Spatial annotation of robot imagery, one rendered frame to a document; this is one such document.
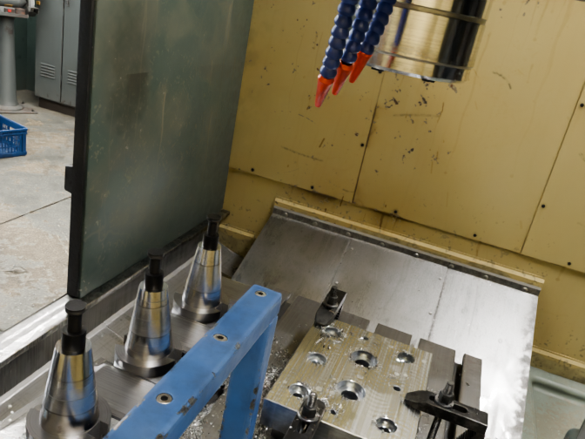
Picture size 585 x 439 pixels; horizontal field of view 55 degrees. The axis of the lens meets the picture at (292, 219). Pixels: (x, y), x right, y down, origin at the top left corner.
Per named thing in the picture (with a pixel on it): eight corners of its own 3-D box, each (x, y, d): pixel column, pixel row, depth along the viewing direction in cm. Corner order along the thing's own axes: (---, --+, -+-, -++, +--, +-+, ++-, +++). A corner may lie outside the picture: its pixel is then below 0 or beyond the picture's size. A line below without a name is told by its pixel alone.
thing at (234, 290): (185, 291, 68) (186, 285, 68) (205, 274, 73) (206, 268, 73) (238, 310, 67) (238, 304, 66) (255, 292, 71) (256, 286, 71)
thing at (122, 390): (57, 395, 49) (57, 388, 48) (97, 363, 53) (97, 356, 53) (127, 427, 47) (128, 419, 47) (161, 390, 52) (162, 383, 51)
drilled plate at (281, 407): (258, 423, 88) (264, 397, 86) (313, 334, 114) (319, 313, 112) (402, 482, 82) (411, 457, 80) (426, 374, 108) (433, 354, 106)
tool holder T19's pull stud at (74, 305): (75, 354, 41) (77, 314, 40) (56, 347, 41) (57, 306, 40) (90, 343, 43) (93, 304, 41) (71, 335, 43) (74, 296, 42)
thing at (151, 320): (160, 366, 52) (165, 302, 50) (116, 354, 53) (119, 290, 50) (179, 341, 56) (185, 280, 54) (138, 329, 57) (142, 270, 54)
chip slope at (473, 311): (161, 371, 144) (172, 282, 134) (261, 271, 204) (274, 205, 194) (519, 517, 122) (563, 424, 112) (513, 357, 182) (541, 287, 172)
